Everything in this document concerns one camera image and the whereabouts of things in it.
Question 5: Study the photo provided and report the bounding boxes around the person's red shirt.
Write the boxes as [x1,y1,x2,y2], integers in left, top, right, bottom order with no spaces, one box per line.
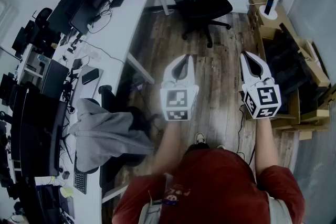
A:
[112,148,307,224]

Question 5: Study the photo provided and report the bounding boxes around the person's white shoe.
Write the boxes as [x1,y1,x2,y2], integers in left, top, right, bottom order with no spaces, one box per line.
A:
[194,132,206,145]

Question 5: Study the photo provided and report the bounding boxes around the thin black cable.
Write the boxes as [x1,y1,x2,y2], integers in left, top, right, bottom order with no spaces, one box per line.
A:
[235,104,257,165]

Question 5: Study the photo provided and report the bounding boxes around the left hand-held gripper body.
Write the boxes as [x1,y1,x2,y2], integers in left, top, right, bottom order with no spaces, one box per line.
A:
[160,81,200,122]

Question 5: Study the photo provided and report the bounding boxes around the open cardboard box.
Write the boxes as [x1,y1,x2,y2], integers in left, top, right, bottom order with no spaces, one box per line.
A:
[256,22,332,134]

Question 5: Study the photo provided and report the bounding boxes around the black flat monitor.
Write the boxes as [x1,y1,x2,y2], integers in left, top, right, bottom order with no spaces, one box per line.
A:
[47,0,89,35]

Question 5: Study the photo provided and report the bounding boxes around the person's right forearm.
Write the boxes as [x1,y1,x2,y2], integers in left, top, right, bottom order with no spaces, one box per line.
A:
[253,116,279,178]

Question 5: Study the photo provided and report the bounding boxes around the grey hoodie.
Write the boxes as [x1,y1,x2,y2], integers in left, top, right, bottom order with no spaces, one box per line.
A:
[68,98,155,173]

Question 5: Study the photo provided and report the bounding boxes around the black foam insert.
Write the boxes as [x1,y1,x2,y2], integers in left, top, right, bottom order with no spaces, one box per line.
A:
[263,24,320,114]

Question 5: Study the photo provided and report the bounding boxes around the black chair with armrest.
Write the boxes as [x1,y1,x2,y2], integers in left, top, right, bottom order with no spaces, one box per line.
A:
[98,84,156,190]

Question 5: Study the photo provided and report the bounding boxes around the black rectangular device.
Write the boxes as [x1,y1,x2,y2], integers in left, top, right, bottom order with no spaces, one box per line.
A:
[81,68,100,86]

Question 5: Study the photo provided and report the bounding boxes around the person's black trousers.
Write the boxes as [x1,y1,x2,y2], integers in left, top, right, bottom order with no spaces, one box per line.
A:
[184,142,211,153]

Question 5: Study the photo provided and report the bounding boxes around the grey laptop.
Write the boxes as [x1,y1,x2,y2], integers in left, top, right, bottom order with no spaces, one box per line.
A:
[69,65,104,109]

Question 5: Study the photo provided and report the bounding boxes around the small black keyboard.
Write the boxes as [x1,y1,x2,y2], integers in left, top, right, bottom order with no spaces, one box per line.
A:
[73,154,88,195]

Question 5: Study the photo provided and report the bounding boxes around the dark grey monitor back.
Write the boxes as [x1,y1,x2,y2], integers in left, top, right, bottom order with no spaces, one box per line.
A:
[40,59,70,101]

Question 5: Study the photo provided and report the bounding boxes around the black mesh office chair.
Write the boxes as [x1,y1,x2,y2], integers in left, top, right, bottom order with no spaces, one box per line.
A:
[161,0,235,48]

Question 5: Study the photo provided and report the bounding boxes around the white shelf unit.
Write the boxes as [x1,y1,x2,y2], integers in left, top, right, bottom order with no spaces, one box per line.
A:
[15,44,53,88]

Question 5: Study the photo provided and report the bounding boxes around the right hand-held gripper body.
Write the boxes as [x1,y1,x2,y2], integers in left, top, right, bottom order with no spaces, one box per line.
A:
[241,77,282,120]

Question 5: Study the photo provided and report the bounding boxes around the large curved black monitor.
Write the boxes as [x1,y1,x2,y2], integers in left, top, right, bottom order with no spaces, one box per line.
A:
[10,86,68,178]

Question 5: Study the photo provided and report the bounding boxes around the person's left forearm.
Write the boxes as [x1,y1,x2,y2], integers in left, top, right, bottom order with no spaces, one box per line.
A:
[151,120,185,177]

